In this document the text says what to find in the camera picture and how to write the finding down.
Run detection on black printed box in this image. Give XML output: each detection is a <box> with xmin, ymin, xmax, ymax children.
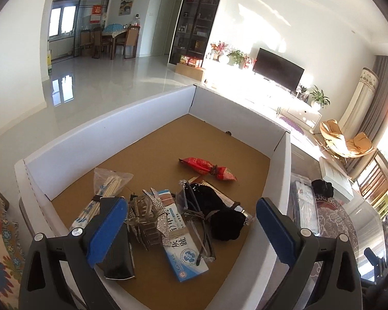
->
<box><xmin>99</xmin><ymin>197</ymin><xmax>137</xmax><ymax>280</ymax></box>

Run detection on white interior door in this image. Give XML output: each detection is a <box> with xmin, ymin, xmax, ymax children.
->
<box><xmin>150</xmin><ymin>0</ymin><xmax>177</xmax><ymax>57</ymax></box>

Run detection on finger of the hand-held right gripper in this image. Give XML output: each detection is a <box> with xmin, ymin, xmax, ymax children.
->
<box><xmin>364</xmin><ymin>247</ymin><xmax>388</xmax><ymax>280</ymax></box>

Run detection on dining table with blue cloth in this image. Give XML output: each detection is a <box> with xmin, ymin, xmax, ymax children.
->
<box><xmin>102</xmin><ymin>22</ymin><xmax>140</xmax><ymax>60</ymax></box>

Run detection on clear plastic packet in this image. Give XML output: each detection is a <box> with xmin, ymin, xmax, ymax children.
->
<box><xmin>290</xmin><ymin>172</ymin><xmax>321</xmax><ymax>237</ymax></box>

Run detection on white television stand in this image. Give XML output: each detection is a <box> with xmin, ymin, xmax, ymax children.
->
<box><xmin>206</xmin><ymin>62</ymin><xmax>323</xmax><ymax>130</ymax></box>

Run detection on black cloth hair accessory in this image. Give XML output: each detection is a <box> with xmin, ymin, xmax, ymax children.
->
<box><xmin>311</xmin><ymin>179</ymin><xmax>334</xmax><ymax>198</ymax></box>

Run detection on covered standing air conditioner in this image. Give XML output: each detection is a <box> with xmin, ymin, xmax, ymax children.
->
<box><xmin>337</xmin><ymin>67</ymin><xmax>381</xmax><ymax>130</ymax></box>

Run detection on floral patterned blanket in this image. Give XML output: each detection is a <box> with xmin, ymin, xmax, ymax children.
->
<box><xmin>0</xmin><ymin>158</ymin><xmax>27</xmax><ymax>310</ymax></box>

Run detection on clear hair claw clip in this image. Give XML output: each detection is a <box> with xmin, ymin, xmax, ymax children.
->
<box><xmin>125</xmin><ymin>194</ymin><xmax>157</xmax><ymax>235</ymax></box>

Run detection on purple floor mat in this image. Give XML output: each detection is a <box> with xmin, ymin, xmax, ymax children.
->
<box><xmin>279</xmin><ymin>115</ymin><xmax>308</xmax><ymax>135</ymax></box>

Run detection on flat white box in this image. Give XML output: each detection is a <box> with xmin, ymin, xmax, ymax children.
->
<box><xmin>319</xmin><ymin>158</ymin><xmax>355</xmax><ymax>203</ymax></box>

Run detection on red flower arrangement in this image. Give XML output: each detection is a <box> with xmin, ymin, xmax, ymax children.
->
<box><xmin>210</xmin><ymin>41</ymin><xmax>229</xmax><ymax>61</ymax></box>

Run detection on black television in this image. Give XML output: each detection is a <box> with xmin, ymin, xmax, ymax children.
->
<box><xmin>252</xmin><ymin>47</ymin><xmax>305</xmax><ymax>92</ymax></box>

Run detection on orange lounge chair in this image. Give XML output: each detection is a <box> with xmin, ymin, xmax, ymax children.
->
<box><xmin>319</xmin><ymin>119</ymin><xmax>375</xmax><ymax>159</ymax></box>

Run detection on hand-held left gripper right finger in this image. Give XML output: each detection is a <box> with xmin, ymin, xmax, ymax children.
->
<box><xmin>256</xmin><ymin>197</ymin><xmax>363</xmax><ymax>310</ymax></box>

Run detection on black velvet scrunchie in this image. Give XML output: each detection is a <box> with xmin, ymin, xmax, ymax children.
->
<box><xmin>210</xmin><ymin>208</ymin><xmax>247</xmax><ymax>242</ymax></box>

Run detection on dark glass display cabinet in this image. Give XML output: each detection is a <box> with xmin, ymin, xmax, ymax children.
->
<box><xmin>167</xmin><ymin>0</ymin><xmax>227</xmax><ymax>69</ymax></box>

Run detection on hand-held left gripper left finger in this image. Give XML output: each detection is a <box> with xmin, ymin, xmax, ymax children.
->
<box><xmin>19</xmin><ymin>196</ymin><xmax>129</xmax><ymax>310</ymax></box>

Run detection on green plant white pot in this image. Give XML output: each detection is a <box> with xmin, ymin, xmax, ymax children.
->
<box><xmin>309</xmin><ymin>85</ymin><xmax>331</xmax><ymax>109</ymax></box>

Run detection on blue white medicine box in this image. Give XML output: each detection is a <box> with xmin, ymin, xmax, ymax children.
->
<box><xmin>156</xmin><ymin>189</ymin><xmax>210</xmax><ymax>282</ymax></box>

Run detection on rhinestone bow hair clip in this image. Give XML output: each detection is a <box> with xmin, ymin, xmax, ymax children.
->
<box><xmin>129</xmin><ymin>187</ymin><xmax>169</xmax><ymax>253</ymax></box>

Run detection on black studded velvet headband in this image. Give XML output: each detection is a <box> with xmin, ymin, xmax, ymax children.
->
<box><xmin>188</xmin><ymin>182</ymin><xmax>235</xmax><ymax>220</ymax></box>

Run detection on large white cardboard box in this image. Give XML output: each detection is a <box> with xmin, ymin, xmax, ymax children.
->
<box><xmin>14</xmin><ymin>84</ymin><xmax>292</xmax><ymax>310</ymax></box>

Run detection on low wooden cabinet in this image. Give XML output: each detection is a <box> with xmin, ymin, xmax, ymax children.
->
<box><xmin>175</xmin><ymin>55</ymin><xmax>206</xmax><ymax>82</ymax></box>

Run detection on wooden slatted chair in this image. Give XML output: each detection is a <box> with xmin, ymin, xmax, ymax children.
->
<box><xmin>355</xmin><ymin>149</ymin><xmax>388</xmax><ymax>201</ymax></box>

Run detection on clear plastic glasses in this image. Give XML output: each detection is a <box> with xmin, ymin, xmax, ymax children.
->
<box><xmin>175</xmin><ymin>180</ymin><xmax>218</xmax><ymax>263</ymax></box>

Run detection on bushy green plant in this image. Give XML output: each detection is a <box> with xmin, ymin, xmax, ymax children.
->
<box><xmin>228</xmin><ymin>49</ymin><xmax>250</xmax><ymax>69</ymax></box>

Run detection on bag of wooden sticks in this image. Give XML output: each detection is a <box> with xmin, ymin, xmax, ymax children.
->
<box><xmin>72</xmin><ymin>167</ymin><xmax>134</xmax><ymax>233</ymax></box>

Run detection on grey curtain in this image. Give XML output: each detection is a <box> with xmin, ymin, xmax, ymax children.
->
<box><xmin>348</xmin><ymin>54</ymin><xmax>388</xmax><ymax>183</ymax></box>

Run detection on red snack packet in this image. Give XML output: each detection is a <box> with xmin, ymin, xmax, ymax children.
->
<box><xmin>178</xmin><ymin>157</ymin><xmax>238</xmax><ymax>182</ymax></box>

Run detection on framed wall painting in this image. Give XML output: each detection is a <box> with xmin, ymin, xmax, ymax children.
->
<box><xmin>118</xmin><ymin>0</ymin><xmax>136</xmax><ymax>16</ymax></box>

